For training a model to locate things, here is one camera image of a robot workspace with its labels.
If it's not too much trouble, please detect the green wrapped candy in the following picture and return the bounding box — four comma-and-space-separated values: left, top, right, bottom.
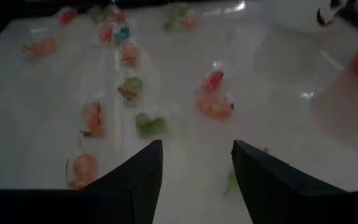
134, 111, 170, 138
117, 75, 145, 103
223, 169, 241, 196
162, 4, 185, 32

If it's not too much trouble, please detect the red wrapped candy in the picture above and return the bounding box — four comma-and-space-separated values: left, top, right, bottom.
57, 8, 78, 27
200, 69, 226, 94
109, 5, 127, 25
99, 24, 115, 44

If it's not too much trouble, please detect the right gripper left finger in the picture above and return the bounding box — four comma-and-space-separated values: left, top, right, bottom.
0, 139, 163, 224

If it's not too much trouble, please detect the orange wrapped candy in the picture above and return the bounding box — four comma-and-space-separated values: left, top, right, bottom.
119, 41, 140, 68
181, 11, 201, 32
195, 91, 235, 122
21, 36, 58, 60
65, 152, 99, 190
80, 98, 108, 138

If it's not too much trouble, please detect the white bucket black pumpkin face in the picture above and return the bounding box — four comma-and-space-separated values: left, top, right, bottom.
274, 0, 351, 34

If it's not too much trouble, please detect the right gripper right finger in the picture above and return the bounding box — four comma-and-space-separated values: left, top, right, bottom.
231, 139, 358, 224

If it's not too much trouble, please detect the blue wrapped candy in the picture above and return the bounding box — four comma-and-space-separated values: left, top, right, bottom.
114, 26, 132, 44

